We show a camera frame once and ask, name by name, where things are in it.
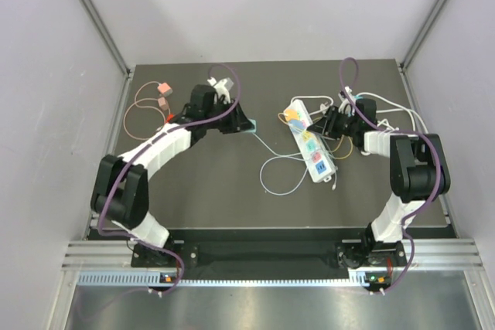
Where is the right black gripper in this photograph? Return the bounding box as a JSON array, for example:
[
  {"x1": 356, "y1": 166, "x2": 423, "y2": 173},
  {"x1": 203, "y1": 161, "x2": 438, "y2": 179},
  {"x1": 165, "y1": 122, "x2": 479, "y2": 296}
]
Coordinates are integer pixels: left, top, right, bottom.
[{"x1": 309, "y1": 105, "x2": 360, "y2": 139}]

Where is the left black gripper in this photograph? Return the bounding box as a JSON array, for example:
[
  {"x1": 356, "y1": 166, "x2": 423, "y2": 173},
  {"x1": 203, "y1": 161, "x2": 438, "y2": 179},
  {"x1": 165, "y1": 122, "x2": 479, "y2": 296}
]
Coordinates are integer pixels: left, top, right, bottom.
[{"x1": 203, "y1": 97, "x2": 254, "y2": 134}]

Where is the mint green charger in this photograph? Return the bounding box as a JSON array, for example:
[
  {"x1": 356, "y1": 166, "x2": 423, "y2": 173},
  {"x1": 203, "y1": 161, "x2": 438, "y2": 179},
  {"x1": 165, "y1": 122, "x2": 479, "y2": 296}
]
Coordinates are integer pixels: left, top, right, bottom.
[{"x1": 246, "y1": 119, "x2": 257, "y2": 134}]

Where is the white power strip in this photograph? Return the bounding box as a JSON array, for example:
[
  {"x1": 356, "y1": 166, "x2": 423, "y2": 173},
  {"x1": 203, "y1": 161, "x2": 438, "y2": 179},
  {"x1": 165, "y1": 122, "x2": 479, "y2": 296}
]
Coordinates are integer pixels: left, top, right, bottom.
[{"x1": 282, "y1": 98, "x2": 336, "y2": 183}]

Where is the mint usb cable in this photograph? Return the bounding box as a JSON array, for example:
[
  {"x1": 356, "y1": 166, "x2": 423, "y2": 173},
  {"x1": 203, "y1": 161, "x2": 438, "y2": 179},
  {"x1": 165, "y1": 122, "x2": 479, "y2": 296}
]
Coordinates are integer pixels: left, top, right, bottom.
[{"x1": 251, "y1": 131, "x2": 310, "y2": 196}]

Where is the beige brown charger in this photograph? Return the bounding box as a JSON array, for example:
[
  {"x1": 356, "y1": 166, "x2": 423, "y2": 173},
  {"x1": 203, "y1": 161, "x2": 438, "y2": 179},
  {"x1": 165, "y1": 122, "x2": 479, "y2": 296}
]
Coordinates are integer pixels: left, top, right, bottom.
[{"x1": 157, "y1": 97, "x2": 169, "y2": 111}]

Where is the salmon pink charger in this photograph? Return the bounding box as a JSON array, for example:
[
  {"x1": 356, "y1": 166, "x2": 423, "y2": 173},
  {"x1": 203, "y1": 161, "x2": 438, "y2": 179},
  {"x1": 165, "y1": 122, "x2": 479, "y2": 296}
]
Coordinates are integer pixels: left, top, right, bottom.
[{"x1": 157, "y1": 83, "x2": 172, "y2": 97}]

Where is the pink usb cable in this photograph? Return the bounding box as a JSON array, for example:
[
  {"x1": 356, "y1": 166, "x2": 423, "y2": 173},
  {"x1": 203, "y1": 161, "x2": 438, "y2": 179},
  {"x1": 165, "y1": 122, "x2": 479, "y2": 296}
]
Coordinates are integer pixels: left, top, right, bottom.
[{"x1": 122, "y1": 81, "x2": 172, "y2": 141}]

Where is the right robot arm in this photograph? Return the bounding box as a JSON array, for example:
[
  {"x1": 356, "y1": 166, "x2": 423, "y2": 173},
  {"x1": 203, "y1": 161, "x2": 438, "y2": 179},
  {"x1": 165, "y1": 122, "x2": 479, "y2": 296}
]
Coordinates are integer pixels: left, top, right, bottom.
[{"x1": 309, "y1": 98, "x2": 451, "y2": 265}]

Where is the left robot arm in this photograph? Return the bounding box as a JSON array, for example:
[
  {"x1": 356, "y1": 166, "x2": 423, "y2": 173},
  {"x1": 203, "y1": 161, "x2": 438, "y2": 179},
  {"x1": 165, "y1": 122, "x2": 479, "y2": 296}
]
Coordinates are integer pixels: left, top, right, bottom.
[{"x1": 90, "y1": 78, "x2": 255, "y2": 266}]

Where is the blue charger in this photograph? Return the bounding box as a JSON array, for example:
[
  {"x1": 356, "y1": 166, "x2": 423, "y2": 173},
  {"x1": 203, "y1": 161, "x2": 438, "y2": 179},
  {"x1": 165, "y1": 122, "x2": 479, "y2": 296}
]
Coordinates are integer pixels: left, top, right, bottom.
[{"x1": 288, "y1": 119, "x2": 306, "y2": 133}]

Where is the yellow charger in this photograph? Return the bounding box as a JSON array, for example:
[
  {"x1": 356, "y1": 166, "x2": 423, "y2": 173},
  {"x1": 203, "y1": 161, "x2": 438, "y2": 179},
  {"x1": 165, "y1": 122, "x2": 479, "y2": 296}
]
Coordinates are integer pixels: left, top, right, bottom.
[{"x1": 283, "y1": 108, "x2": 301, "y2": 122}]

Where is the orange usb cable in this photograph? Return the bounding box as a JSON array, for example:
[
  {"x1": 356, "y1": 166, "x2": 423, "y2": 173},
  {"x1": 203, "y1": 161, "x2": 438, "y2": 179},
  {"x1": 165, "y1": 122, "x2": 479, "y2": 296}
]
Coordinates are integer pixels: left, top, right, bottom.
[{"x1": 276, "y1": 112, "x2": 353, "y2": 162}]

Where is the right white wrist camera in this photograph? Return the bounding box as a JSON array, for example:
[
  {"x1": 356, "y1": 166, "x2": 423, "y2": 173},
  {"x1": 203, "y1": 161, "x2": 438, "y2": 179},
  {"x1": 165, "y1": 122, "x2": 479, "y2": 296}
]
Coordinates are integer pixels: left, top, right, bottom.
[{"x1": 338, "y1": 86, "x2": 356, "y2": 112}]

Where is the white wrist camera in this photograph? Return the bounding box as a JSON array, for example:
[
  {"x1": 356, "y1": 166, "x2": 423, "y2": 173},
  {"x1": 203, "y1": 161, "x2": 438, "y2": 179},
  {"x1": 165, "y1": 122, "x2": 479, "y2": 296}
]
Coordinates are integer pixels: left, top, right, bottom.
[
  {"x1": 207, "y1": 77, "x2": 234, "y2": 103},
  {"x1": 338, "y1": 86, "x2": 356, "y2": 112}
]

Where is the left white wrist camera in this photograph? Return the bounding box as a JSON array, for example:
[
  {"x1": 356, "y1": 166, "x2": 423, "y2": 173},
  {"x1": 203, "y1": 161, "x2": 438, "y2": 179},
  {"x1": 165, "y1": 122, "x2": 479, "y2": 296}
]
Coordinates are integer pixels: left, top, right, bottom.
[{"x1": 207, "y1": 77, "x2": 234, "y2": 103}]

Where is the white power strip cord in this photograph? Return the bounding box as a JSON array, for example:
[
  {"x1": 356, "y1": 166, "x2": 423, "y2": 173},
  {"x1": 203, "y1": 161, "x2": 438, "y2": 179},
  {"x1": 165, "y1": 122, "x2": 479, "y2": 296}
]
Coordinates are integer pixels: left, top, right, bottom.
[{"x1": 292, "y1": 94, "x2": 335, "y2": 114}]

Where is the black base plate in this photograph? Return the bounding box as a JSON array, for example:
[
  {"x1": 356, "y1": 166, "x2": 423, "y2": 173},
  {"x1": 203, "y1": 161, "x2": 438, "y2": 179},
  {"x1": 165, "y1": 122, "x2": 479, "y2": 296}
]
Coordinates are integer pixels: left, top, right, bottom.
[{"x1": 131, "y1": 226, "x2": 411, "y2": 270}]

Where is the slotted cable duct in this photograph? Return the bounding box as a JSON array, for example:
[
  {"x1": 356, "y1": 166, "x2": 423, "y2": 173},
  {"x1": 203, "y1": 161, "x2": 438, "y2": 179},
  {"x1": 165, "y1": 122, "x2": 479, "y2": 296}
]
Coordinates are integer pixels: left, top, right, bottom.
[{"x1": 77, "y1": 270, "x2": 389, "y2": 288}]

